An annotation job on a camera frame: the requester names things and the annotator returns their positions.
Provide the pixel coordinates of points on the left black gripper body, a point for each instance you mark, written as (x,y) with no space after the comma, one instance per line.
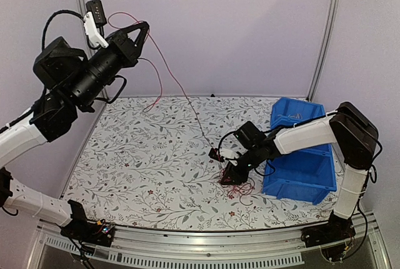
(127,57)

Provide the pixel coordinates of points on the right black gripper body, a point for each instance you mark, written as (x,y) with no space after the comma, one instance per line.
(255,161)

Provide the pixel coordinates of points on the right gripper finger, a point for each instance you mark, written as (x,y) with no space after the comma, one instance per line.
(233,180)
(230,169)

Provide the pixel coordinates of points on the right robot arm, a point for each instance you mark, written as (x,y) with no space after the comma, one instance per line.
(346,126)

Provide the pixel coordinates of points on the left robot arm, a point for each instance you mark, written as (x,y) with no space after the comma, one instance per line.
(73,82)

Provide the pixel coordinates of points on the blue three-compartment bin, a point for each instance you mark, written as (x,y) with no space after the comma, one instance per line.
(305,175)

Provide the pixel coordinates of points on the floral table mat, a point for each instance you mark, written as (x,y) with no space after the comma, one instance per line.
(147,165)

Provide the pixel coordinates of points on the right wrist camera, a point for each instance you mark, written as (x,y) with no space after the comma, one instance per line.
(222,154)

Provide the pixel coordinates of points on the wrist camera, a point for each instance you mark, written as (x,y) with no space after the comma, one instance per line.
(222,154)
(94,22)

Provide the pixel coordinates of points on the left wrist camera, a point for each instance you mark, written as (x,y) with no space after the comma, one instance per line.
(94,22)

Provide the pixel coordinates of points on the aluminium front rail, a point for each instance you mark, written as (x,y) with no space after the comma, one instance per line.
(271,248)

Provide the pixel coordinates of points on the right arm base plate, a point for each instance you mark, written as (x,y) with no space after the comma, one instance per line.
(325,233)

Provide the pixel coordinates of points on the right aluminium frame post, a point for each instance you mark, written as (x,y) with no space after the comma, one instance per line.
(324,47)

